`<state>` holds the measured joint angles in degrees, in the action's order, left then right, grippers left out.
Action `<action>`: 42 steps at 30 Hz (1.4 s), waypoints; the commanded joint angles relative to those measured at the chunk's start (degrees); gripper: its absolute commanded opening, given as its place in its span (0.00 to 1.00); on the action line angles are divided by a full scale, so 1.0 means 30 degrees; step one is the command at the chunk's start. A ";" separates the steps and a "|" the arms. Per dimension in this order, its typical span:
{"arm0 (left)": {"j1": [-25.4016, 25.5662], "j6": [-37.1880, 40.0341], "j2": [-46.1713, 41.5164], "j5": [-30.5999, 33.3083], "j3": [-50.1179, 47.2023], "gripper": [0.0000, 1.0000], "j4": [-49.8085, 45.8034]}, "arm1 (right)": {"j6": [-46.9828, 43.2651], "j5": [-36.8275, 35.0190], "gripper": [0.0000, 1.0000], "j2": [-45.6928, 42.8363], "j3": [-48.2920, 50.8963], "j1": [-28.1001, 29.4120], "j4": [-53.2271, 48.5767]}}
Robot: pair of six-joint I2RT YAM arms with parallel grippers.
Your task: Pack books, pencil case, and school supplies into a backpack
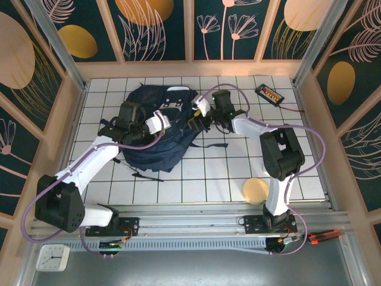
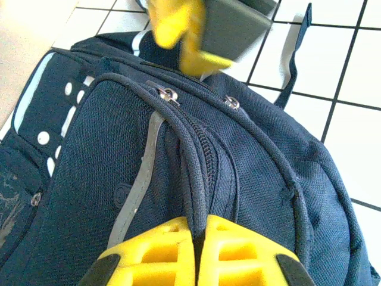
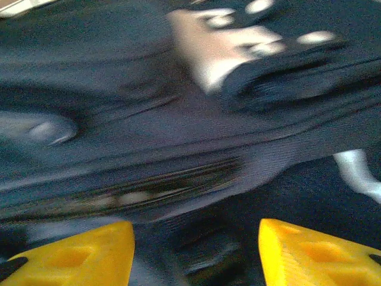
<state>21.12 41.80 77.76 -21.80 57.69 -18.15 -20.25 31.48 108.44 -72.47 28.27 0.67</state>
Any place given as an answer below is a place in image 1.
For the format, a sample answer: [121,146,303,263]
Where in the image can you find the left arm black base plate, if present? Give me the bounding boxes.
[85,216,140,238]

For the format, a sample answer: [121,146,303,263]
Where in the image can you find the aluminium frame post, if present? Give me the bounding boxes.
[25,0,88,90]
[292,0,346,87]

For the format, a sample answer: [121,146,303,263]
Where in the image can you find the white slotted cable duct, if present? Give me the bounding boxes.
[67,238,268,254]

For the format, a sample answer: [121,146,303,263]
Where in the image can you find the thin black pen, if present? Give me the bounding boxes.
[132,172,164,182]

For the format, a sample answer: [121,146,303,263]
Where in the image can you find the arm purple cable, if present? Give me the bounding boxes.
[23,114,166,257]
[198,83,327,256]

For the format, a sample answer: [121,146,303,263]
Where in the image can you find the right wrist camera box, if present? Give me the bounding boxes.
[192,95,211,117]

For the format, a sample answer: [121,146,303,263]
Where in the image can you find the black charger board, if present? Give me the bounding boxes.
[255,83,286,103]

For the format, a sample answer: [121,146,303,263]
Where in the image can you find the small circuit board with wires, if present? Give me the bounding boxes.
[99,238,133,251]
[266,235,301,250]

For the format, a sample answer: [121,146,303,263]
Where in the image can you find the red wire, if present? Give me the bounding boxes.
[279,104,305,113]

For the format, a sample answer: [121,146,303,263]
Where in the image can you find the black orange handled pliers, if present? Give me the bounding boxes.
[302,228,343,245]

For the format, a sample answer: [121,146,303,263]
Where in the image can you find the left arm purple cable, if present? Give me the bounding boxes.
[23,114,166,257]

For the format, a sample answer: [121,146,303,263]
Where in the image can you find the navy blue backpack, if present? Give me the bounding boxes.
[99,84,229,172]

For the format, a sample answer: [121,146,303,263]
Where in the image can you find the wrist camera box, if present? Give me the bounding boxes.
[192,95,211,117]
[145,110,172,133]

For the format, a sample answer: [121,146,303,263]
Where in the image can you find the round tan wooden disc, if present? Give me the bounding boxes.
[242,178,270,205]

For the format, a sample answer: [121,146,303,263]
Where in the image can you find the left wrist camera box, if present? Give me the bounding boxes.
[145,110,172,133]

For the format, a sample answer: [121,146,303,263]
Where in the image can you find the aluminium mounting rail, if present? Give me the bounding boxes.
[29,205,352,239]

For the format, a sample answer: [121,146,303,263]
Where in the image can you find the white square clock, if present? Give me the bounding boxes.
[36,244,71,272]

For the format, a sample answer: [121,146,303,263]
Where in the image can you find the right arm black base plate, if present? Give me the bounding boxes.
[243,213,298,235]

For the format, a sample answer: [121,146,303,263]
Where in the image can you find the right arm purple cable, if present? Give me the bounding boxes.
[198,83,327,256]

